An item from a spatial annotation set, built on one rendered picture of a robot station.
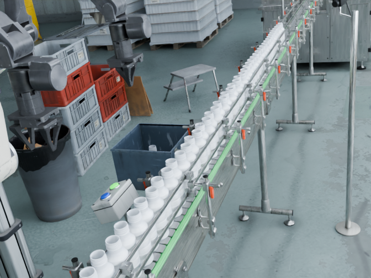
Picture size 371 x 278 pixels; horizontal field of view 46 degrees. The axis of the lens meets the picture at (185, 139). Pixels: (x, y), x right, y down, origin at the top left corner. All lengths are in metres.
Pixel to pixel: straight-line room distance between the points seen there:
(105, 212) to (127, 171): 0.77
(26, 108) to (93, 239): 2.22
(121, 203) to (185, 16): 6.78
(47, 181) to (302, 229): 1.80
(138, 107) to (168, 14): 3.30
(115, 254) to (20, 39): 0.54
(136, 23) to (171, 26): 6.77
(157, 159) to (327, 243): 1.34
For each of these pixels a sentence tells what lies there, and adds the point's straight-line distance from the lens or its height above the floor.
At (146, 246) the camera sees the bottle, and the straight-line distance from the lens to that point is 1.23.
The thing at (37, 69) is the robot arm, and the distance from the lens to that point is 1.00.
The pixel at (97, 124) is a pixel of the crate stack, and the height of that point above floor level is 0.29.
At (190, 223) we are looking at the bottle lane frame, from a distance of 1.46.
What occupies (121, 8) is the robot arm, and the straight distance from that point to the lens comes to 1.39.
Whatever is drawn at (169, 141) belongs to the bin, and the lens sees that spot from 2.32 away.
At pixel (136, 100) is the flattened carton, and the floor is 0.21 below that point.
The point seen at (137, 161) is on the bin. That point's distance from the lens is 2.08.
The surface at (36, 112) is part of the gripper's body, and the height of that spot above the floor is 1.49.
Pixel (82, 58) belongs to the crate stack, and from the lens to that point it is 4.14.
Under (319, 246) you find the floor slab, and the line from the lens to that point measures 2.89.
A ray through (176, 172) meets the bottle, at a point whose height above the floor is 1.13.
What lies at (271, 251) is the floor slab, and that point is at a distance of 2.84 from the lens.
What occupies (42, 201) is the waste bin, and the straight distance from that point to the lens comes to 3.42.
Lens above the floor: 1.81
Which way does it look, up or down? 24 degrees down
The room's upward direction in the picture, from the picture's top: 8 degrees counter-clockwise
